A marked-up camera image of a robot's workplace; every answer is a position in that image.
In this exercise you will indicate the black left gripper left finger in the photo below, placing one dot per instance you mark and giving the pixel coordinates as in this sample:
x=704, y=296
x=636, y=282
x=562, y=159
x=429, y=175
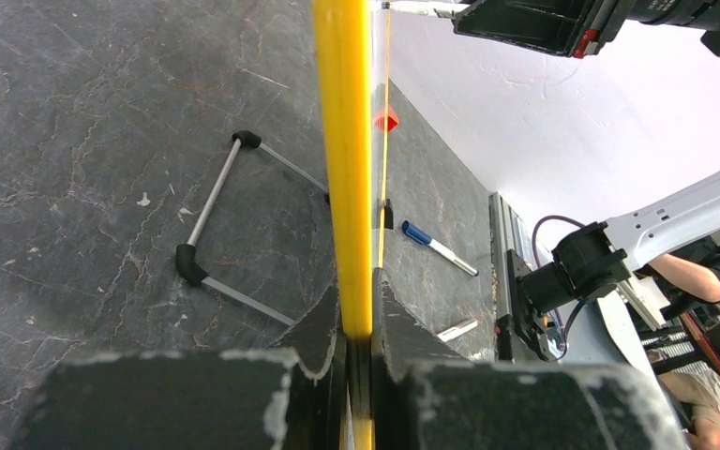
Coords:
x=288, y=395

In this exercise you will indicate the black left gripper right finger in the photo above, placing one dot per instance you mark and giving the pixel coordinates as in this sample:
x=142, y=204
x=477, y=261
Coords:
x=427, y=396

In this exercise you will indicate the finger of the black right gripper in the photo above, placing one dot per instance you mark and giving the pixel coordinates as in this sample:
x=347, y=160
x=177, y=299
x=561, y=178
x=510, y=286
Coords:
x=550, y=27

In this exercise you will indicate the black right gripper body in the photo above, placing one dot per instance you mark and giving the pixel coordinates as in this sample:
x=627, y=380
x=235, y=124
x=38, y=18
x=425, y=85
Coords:
x=606, y=18

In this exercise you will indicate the black whiteboard marker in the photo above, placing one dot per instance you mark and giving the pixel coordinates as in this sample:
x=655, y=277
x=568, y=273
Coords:
x=438, y=9

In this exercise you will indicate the orange framed whiteboard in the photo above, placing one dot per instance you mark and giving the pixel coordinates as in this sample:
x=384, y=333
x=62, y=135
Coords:
x=352, y=55

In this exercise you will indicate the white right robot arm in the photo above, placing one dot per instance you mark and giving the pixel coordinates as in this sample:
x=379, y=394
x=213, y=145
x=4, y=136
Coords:
x=588, y=262

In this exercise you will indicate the red whiteboard marker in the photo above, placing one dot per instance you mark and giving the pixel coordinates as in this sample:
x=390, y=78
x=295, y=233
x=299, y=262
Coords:
x=458, y=330

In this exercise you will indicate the blue whiteboard marker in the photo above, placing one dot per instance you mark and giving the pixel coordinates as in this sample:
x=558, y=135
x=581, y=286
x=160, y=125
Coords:
x=424, y=239

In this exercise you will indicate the orange lego brick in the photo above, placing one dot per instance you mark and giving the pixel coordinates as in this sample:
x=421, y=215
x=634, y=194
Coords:
x=386, y=119

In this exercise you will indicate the person in black shirt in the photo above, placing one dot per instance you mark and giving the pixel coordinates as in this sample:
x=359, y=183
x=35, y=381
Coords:
x=689, y=277

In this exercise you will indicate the seated person light shirt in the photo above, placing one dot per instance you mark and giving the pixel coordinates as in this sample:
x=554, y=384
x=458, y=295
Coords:
x=702, y=391

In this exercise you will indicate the whiteboard wire stand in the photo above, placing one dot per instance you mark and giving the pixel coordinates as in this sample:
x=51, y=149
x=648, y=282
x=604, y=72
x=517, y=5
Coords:
x=264, y=236

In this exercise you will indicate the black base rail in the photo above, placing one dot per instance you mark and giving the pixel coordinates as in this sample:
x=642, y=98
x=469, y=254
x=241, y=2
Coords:
x=517, y=338

